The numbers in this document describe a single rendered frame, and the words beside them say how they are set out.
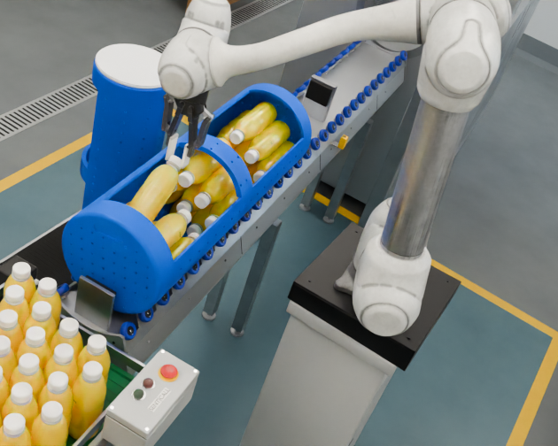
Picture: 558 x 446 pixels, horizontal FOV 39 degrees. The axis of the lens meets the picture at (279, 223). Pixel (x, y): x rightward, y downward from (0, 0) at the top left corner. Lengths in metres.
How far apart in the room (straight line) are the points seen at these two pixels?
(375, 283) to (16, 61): 3.32
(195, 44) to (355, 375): 0.99
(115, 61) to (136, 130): 0.24
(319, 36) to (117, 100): 1.20
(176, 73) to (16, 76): 3.06
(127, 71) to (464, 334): 1.99
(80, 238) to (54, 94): 2.62
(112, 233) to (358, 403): 0.82
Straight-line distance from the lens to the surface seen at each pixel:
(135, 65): 2.81
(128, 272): 1.89
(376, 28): 1.70
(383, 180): 3.15
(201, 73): 1.61
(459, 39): 1.48
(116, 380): 1.95
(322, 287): 2.07
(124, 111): 2.75
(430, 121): 1.59
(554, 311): 4.24
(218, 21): 1.75
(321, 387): 2.23
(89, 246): 1.93
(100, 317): 1.98
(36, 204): 3.75
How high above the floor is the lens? 2.43
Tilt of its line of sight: 38 degrees down
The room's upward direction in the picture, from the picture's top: 19 degrees clockwise
